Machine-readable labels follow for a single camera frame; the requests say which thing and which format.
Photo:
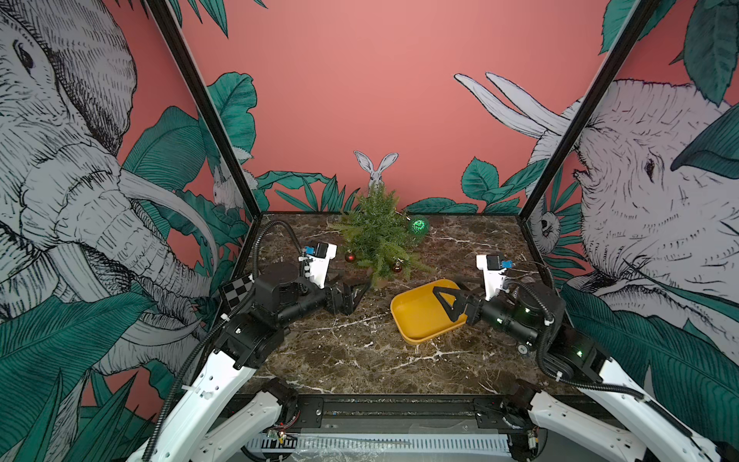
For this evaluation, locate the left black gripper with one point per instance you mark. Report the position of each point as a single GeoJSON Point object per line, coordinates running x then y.
{"type": "Point", "coordinates": [346, 305]}

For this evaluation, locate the black frame post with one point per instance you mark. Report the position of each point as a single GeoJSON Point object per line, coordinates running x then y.
{"type": "Point", "coordinates": [164, 16]}
{"type": "Point", "coordinates": [628, 36]}

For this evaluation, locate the right black frame post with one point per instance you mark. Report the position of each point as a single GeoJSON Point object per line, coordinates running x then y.
{"type": "Point", "coordinates": [628, 36]}

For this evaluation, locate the green glitter ball ornament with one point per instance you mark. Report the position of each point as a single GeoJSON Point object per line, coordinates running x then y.
{"type": "Point", "coordinates": [419, 226]}

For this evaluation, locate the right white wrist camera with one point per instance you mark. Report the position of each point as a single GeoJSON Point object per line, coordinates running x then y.
{"type": "Point", "coordinates": [494, 268]}

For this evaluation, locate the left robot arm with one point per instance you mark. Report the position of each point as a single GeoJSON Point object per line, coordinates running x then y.
{"type": "Point", "coordinates": [282, 294]}

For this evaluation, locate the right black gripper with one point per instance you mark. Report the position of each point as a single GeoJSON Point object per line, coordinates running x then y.
{"type": "Point", "coordinates": [477, 302]}

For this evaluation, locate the black white checkerboard card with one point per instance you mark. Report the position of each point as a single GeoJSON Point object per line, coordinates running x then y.
{"type": "Point", "coordinates": [235, 291]}

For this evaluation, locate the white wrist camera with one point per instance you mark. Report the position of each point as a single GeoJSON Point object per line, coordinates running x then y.
{"type": "Point", "coordinates": [315, 260]}
{"type": "Point", "coordinates": [494, 268]}

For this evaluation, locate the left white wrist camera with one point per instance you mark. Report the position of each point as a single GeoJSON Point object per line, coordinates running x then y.
{"type": "Point", "coordinates": [315, 260]}

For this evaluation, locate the yellow plastic tray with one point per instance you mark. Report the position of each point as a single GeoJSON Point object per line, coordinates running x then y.
{"type": "Point", "coordinates": [419, 315]}

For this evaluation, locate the white slotted cable duct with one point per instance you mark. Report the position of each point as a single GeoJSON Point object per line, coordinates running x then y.
{"type": "Point", "coordinates": [485, 444]}

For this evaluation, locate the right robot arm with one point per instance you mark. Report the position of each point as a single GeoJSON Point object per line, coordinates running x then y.
{"type": "Point", "coordinates": [533, 315]}

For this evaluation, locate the black front frame rail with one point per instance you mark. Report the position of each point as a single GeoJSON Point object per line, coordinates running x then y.
{"type": "Point", "coordinates": [324, 406]}

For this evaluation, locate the small green christmas tree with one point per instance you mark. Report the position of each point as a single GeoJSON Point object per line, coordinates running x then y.
{"type": "Point", "coordinates": [378, 233]}

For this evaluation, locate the left black frame post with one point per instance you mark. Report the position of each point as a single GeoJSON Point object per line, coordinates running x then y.
{"type": "Point", "coordinates": [164, 16]}

